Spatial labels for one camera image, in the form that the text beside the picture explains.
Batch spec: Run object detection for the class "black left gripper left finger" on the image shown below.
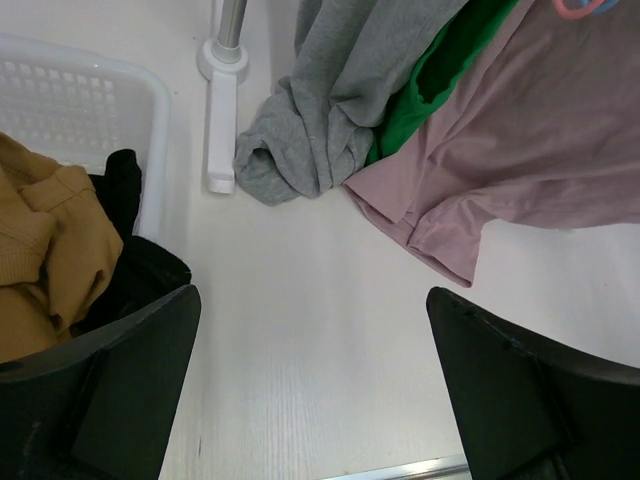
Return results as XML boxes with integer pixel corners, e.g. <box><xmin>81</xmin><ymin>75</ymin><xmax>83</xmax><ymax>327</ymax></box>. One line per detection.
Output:
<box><xmin>1</xmin><ymin>285</ymin><xmax>201</xmax><ymax>479</ymax></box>

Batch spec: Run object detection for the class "silver clothes rack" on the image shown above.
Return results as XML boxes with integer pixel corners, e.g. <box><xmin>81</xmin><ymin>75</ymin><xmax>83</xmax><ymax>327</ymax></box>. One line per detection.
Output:
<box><xmin>197</xmin><ymin>0</ymin><xmax>249</xmax><ymax>195</ymax></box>

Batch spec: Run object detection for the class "black tank top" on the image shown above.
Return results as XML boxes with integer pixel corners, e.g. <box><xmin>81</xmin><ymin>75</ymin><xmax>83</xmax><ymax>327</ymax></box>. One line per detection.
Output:
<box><xmin>71</xmin><ymin>149</ymin><xmax>192</xmax><ymax>337</ymax></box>

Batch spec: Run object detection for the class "pink hanger of grey top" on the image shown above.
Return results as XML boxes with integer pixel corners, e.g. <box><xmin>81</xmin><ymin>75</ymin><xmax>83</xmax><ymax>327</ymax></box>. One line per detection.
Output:
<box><xmin>552</xmin><ymin>0</ymin><xmax>605</xmax><ymax>20</ymax></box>

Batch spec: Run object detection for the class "mauve pink tank top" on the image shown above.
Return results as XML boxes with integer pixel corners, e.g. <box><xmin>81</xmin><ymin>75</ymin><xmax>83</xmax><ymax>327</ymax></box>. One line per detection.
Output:
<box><xmin>345</xmin><ymin>1</ymin><xmax>639</xmax><ymax>287</ymax></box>

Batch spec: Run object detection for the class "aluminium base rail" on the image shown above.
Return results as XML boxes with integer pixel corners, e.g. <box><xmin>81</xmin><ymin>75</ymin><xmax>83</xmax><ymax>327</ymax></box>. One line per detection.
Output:
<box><xmin>365</xmin><ymin>455</ymin><xmax>472</xmax><ymax>480</ymax></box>

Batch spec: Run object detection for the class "white plastic basket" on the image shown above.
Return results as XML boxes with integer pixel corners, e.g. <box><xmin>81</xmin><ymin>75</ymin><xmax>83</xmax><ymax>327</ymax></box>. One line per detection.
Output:
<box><xmin>1</xmin><ymin>34</ymin><xmax>171</xmax><ymax>240</ymax></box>

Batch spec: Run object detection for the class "brown tank top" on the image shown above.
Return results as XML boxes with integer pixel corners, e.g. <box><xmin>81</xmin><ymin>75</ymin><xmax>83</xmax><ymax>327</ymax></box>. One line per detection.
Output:
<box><xmin>1</xmin><ymin>135</ymin><xmax>123</xmax><ymax>362</ymax></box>

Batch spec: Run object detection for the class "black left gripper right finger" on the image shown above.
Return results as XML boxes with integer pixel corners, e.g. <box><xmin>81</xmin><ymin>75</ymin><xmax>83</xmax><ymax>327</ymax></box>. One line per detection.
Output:
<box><xmin>426</xmin><ymin>287</ymin><xmax>639</xmax><ymax>479</ymax></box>

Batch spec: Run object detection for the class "blue hanger of mauve top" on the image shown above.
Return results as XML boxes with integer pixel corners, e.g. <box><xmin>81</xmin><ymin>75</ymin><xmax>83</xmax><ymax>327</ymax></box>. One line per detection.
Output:
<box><xmin>572</xmin><ymin>0</ymin><xmax>619</xmax><ymax>15</ymax></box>

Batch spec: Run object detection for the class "grey tank top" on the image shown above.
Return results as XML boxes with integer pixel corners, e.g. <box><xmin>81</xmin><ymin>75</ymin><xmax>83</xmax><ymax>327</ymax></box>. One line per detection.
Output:
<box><xmin>233</xmin><ymin>1</ymin><xmax>465</xmax><ymax>206</ymax></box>

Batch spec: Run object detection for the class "green tank top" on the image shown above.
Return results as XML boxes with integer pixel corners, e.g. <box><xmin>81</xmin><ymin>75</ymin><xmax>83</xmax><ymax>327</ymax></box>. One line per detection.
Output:
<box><xmin>365</xmin><ymin>0</ymin><xmax>517</xmax><ymax>166</ymax></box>

